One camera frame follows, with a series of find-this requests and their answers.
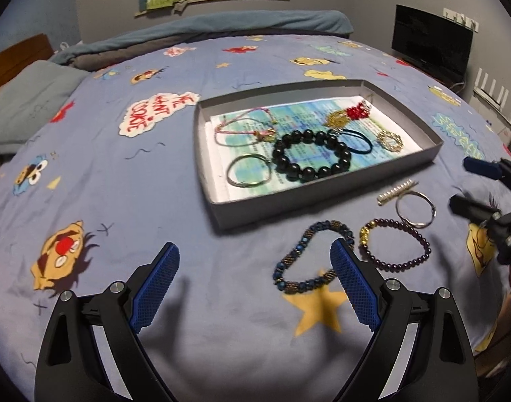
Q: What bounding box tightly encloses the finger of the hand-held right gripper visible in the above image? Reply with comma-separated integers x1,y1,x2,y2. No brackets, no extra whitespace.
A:
463,157,511,204
449,195,504,229

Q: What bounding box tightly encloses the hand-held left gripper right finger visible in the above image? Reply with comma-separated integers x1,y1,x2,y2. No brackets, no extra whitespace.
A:
330,238,478,402

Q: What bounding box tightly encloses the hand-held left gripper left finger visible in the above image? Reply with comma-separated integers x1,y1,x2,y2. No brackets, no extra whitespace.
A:
34,242,181,402

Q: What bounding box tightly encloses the dark purple bead bracelet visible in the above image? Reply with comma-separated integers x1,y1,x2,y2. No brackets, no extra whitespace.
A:
359,218,432,275

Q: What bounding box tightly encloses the blue beaded bracelet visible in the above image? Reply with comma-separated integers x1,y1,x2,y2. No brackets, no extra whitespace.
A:
274,219,355,292

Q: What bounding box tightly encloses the silver bangle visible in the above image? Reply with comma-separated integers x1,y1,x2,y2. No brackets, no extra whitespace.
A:
395,191,437,228
227,154,274,187

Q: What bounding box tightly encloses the pearl hair clip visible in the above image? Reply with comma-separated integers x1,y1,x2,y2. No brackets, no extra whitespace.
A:
377,180,419,206

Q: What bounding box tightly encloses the small gold ring bracelet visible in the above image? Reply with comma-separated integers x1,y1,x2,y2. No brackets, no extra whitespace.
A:
377,130,403,150

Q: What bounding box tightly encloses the black hair tie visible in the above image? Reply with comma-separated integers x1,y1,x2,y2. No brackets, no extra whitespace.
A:
328,128,373,155

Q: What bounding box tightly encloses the grey shallow cardboard box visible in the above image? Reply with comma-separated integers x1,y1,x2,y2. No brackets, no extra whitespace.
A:
194,79,444,231

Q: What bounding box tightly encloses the large black bead bracelet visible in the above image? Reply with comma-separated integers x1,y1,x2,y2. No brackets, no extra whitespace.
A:
272,129,352,182

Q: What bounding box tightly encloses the red bead bracelet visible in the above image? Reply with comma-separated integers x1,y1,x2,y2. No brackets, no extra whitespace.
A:
345,99,374,121

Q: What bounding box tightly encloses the pink cord bracelet with tassel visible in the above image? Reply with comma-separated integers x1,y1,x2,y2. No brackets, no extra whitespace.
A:
215,108,278,146

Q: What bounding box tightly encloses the white router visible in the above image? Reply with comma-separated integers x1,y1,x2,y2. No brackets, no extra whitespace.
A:
472,67,511,131

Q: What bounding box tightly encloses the blue cartoon printed blanket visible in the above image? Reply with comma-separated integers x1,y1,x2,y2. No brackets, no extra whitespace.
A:
0,33,511,402

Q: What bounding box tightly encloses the wooden desk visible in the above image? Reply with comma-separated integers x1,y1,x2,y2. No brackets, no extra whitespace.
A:
389,52,466,93

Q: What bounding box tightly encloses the black monitor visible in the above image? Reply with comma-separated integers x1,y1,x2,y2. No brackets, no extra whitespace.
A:
391,4,474,83

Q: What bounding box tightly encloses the blue-green printed paper sheet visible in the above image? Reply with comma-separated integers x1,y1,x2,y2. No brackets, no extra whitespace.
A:
207,97,421,202

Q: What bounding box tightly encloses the grey-green pillow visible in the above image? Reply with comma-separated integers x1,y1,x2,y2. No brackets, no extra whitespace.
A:
0,59,91,156

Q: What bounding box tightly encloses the dark grey blanket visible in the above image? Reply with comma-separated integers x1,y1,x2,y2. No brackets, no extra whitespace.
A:
73,36,197,73

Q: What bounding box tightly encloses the wooden headboard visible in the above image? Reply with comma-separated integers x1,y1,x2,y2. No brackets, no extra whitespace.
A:
0,33,55,93

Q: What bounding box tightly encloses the teal folded blanket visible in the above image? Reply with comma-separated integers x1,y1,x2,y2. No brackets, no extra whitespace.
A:
50,8,355,66

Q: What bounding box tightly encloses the wooden window sill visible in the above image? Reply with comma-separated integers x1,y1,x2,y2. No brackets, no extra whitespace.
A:
134,0,290,18

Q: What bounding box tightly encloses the white wall hook rack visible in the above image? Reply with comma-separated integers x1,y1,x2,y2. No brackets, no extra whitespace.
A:
442,7,479,32

